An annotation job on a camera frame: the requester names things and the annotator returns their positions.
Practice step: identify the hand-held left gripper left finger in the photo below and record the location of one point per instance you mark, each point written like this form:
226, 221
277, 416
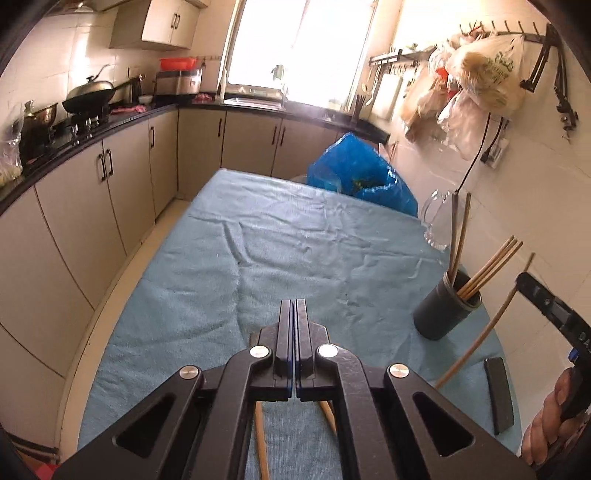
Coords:
288, 332

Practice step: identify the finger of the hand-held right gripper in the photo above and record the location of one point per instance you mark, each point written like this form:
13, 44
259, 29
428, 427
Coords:
531, 288

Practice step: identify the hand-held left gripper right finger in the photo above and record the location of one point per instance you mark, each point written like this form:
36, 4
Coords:
302, 332

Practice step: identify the bundle of wooden chopsticks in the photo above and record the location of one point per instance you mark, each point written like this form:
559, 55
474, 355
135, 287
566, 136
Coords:
489, 272

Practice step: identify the tan wooden chopstick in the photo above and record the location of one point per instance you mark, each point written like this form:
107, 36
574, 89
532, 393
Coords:
262, 443
480, 341
328, 415
463, 230
454, 230

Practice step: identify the black utensil holder cup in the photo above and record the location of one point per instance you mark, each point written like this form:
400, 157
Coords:
438, 314

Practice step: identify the dark utensils in counter holder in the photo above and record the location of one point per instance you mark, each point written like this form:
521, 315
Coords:
361, 108

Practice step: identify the person's right hand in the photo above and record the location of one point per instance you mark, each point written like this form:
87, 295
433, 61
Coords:
542, 429

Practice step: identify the blue towel table cover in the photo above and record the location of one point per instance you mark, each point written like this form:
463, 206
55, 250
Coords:
277, 240

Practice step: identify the black flat rectangular block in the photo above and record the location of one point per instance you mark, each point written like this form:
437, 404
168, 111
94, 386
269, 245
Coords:
501, 397

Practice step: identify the clear glass pitcher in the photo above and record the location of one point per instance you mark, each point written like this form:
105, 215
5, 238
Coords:
436, 221

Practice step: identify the blue plastic bag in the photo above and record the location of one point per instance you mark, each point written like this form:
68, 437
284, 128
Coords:
351, 161

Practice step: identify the pale translucent plastic bag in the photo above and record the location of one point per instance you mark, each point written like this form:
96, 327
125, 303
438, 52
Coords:
461, 120

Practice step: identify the tan brown plastic bag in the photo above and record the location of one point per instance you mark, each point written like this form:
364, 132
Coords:
418, 101

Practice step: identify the black kitchen countertop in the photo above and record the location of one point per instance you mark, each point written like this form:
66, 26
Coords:
304, 113

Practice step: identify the beige plastic bag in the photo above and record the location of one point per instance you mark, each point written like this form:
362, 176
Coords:
489, 69

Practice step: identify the beige lower kitchen cabinets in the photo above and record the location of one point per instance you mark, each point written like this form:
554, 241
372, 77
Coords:
115, 184

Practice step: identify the steel kitchen sink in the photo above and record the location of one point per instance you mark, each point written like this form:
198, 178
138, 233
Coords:
254, 99

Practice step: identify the white cutting board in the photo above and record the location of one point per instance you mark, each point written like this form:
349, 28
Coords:
387, 97

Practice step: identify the pink plastic bag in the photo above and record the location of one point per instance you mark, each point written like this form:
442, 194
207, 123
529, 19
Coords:
204, 96
128, 109

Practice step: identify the green cloth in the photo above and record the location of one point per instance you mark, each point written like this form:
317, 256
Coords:
278, 71

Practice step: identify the silver rice cooker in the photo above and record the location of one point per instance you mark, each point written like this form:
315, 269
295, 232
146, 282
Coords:
179, 83

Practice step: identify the kitchen window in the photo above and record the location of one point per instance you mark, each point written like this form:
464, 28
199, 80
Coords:
300, 46

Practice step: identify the steel kettle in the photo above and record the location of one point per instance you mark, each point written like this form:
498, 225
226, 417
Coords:
134, 90

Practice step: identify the red plastic basin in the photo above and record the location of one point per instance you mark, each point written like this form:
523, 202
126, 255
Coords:
178, 63

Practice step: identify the black gas stove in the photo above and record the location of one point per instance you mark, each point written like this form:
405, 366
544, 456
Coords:
78, 127

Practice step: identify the black wok with lid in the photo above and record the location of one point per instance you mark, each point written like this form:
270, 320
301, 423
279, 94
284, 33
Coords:
90, 92

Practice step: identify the steel cooking pot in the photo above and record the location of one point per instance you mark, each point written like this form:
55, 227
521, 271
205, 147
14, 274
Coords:
39, 120

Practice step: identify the clear plastic bag of food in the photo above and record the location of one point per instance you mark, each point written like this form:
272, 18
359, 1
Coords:
10, 152

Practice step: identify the white wall socket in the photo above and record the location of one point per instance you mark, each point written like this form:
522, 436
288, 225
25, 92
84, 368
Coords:
497, 153

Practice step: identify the black hanging bracket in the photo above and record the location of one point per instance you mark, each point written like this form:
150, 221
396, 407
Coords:
561, 78

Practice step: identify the metal wall hook rail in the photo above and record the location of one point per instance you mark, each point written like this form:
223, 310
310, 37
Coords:
508, 30

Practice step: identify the metal wall rack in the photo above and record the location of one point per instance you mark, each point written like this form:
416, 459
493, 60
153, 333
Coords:
401, 57

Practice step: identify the small beige wall cabinet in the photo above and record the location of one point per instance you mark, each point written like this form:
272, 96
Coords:
161, 23

